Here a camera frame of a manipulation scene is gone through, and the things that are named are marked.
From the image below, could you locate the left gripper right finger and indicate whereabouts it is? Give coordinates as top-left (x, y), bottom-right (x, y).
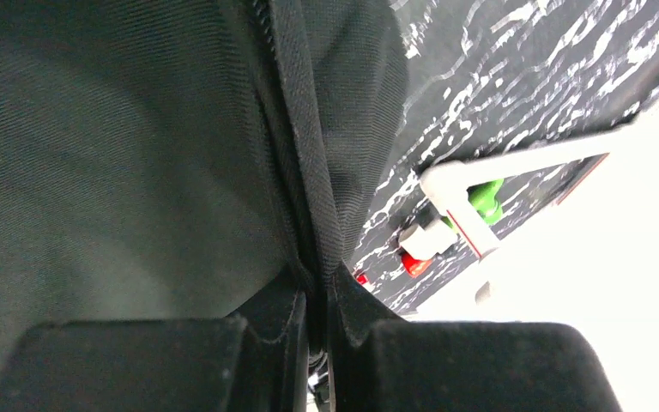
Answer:
top-left (326, 267), bottom-right (620, 411)

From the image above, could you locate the black student backpack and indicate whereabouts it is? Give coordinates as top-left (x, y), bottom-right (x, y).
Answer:
top-left (0, 0), bottom-right (410, 377)

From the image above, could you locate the red black valve knob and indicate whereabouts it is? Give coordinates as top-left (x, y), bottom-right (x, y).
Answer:
top-left (401, 253), bottom-right (433, 278)

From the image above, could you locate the green white pipe fitting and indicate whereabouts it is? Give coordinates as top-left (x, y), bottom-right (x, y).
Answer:
top-left (398, 179), bottom-right (504, 261)

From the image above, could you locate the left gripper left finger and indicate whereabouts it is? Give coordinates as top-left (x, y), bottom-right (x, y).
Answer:
top-left (0, 289), bottom-right (307, 411)

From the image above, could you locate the white PVC pipe frame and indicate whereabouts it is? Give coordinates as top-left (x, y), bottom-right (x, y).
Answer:
top-left (419, 122), bottom-right (644, 306)

